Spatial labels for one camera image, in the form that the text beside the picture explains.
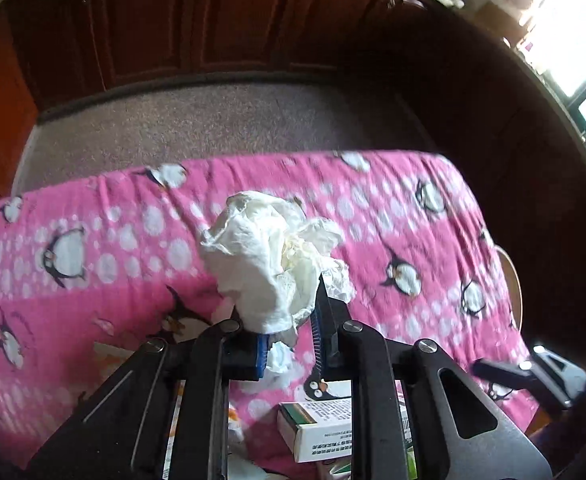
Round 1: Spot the white tissue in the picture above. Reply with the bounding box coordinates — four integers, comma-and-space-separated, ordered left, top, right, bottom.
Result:
198, 191, 356, 373

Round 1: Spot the pink penguin tablecloth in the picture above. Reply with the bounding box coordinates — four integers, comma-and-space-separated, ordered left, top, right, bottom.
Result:
0, 151, 528, 467

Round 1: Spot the round beige trash bin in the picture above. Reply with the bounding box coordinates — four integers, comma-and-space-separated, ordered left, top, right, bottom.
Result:
496, 246, 523, 332

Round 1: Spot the white orange paper bag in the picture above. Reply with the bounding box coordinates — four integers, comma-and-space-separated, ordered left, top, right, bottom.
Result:
93, 341, 133, 382

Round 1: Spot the white green medicine box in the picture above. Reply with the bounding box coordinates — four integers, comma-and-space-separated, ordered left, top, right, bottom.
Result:
276, 398, 351, 464

